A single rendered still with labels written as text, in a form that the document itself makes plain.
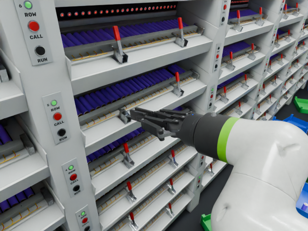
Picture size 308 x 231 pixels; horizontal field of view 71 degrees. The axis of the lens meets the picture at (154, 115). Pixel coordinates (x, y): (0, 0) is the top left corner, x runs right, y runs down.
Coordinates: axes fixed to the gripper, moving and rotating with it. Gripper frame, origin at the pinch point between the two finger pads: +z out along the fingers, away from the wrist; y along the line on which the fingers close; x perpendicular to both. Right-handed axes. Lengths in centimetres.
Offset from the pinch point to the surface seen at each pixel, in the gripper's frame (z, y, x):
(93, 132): 9.2, -11.0, -2.8
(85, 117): 11.6, -11.1, 1.4
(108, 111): 11.7, -3.2, 0.3
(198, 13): 9, 45, 25
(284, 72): 13, 185, -33
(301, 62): 15, 254, -38
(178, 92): 7.5, 25.6, -2.2
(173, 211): 22, 29, -77
